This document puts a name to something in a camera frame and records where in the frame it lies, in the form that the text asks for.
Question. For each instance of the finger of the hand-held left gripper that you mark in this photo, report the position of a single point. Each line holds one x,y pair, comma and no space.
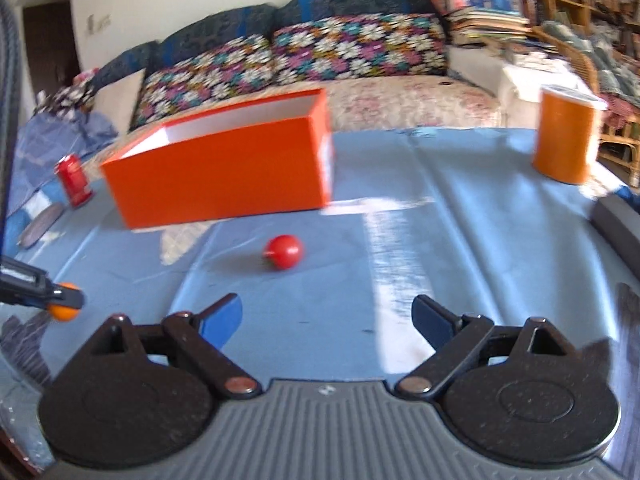
65,298

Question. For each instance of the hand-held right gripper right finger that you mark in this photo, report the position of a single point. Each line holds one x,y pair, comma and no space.
432,320

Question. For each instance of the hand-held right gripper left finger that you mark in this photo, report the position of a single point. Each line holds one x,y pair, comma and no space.
225,317

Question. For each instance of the small orange mandarin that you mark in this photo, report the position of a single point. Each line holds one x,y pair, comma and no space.
64,314

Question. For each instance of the red tomato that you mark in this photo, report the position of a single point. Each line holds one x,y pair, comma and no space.
284,252

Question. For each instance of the orange cardboard box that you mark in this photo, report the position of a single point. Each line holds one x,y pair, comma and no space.
215,175

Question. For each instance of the red soda can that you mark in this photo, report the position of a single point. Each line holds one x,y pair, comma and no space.
74,180

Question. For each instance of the blue checkered blanket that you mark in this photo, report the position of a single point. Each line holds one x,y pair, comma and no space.
60,135

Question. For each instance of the white cushion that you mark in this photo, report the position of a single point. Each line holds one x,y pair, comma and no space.
122,102

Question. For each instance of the black and white cloth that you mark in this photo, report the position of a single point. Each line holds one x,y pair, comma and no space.
70,92

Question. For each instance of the grey rectangular case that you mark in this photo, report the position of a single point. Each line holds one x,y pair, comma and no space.
617,225

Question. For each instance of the orange cup with white rim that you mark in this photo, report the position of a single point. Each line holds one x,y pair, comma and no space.
567,132

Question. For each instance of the dark blue patterned cushion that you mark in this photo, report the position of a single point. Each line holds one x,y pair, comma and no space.
215,25
350,0
125,65

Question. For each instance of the floral patterned cushion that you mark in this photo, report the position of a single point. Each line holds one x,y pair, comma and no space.
210,75
360,50

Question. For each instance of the white cloth cover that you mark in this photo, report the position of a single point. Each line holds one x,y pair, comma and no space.
515,85

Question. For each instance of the dark wooden door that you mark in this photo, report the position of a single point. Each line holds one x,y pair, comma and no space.
50,45

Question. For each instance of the wicker chair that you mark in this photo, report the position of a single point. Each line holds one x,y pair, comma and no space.
585,62

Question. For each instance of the pile of clothes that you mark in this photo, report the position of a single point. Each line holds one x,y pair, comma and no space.
615,65

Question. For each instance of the stack of books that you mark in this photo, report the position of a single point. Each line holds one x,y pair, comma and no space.
480,10

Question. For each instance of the white light switch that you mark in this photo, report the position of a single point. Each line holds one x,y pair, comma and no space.
97,22

